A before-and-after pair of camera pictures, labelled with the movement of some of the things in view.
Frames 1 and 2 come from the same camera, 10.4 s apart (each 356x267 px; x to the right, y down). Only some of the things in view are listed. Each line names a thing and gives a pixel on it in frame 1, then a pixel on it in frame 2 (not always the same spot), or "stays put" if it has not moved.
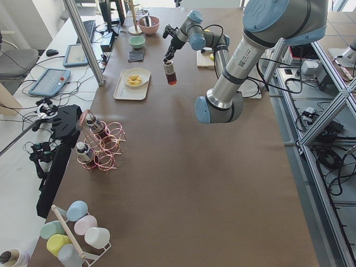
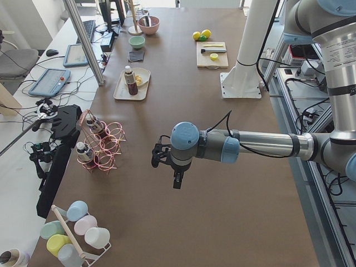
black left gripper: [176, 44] → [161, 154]
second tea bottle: [84, 153] stays put
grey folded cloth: [136, 55] stays put
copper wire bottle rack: [103, 144] stays put
